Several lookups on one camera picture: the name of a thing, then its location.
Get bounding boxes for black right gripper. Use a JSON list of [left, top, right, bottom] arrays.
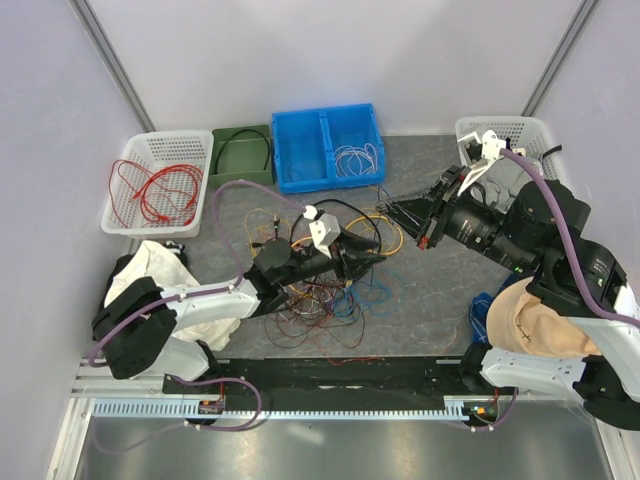
[[378, 163, 537, 274]]

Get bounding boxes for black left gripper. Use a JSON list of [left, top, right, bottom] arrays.
[[279, 226, 386, 286]]

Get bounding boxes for long black ethernet cable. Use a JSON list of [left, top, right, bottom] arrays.
[[249, 198, 386, 316]]

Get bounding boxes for short black cable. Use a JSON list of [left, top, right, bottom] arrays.
[[217, 128, 274, 174]]

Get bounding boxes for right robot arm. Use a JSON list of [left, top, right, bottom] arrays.
[[376, 166, 639, 431]]

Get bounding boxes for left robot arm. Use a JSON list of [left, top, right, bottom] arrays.
[[89, 231, 385, 393]]

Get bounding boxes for grey cloth in basket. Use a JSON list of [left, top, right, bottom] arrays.
[[478, 159, 532, 213]]

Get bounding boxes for blue plastic divided bin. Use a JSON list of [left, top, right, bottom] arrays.
[[272, 103, 386, 194]]

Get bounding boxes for blue cloth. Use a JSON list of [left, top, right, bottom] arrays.
[[468, 292, 494, 344]]

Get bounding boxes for white right perforated basket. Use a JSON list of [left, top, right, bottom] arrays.
[[455, 115, 569, 186]]

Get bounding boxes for white perforated basket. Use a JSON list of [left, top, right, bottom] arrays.
[[455, 115, 569, 186], [101, 130, 214, 240]]

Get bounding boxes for beige bucket hat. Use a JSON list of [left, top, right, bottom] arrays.
[[486, 278, 601, 358]]

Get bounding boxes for green plastic box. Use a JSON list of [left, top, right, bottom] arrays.
[[208, 124, 274, 189]]

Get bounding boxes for white cloth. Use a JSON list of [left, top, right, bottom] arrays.
[[100, 240, 240, 352]]

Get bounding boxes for white left perforated basket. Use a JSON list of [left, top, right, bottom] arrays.
[[101, 130, 214, 240]]

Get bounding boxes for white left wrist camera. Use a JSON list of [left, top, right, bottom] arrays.
[[303, 205, 341, 259]]

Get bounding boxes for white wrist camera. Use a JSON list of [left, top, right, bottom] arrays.
[[457, 129, 508, 196], [303, 205, 341, 259]]

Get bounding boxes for thin brown wire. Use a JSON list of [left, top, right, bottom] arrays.
[[247, 274, 366, 351]]

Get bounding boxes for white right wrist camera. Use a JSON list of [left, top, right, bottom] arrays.
[[457, 129, 508, 196]]

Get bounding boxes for white wires in blue bin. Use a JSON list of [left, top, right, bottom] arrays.
[[333, 142, 384, 177]]

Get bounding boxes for thin yellow wire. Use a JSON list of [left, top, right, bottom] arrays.
[[234, 184, 394, 279]]

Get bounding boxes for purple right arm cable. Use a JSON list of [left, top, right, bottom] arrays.
[[447, 147, 640, 435]]

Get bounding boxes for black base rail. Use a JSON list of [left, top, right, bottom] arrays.
[[162, 355, 501, 412]]

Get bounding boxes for white slotted cable duct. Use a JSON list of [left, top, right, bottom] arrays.
[[92, 397, 474, 420]]

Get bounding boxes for red cables in basket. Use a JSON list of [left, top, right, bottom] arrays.
[[108, 158, 205, 226]]

